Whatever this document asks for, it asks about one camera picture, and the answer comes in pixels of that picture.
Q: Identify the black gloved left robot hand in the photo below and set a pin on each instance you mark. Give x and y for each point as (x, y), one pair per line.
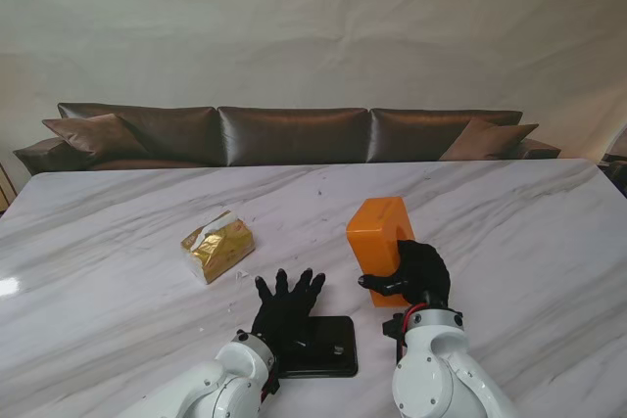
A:
(284, 315)

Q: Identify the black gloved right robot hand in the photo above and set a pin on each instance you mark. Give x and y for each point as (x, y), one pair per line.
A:
(423, 276)

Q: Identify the black tissue box base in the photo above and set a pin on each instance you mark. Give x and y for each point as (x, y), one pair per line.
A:
(333, 349)

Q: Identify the orange plastic tissue box cover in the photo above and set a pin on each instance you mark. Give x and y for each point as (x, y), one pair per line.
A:
(374, 237)

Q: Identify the gold tissue pack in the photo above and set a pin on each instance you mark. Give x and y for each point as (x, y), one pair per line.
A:
(215, 246)

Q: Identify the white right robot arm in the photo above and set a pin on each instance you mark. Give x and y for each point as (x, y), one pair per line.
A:
(441, 369)

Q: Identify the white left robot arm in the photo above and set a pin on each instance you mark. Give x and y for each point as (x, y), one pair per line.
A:
(206, 384)

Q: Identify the brown throw pillow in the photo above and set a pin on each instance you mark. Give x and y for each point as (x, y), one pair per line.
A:
(98, 136)
(490, 141)

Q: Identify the brown leather sofa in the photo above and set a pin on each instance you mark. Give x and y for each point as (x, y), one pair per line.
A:
(294, 136)

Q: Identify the dark background equipment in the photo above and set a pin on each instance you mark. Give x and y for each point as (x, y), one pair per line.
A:
(616, 163)

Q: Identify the wooden background furniture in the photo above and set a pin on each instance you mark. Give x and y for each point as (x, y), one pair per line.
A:
(4, 188)

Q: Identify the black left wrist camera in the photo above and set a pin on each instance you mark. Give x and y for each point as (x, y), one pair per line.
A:
(270, 379)

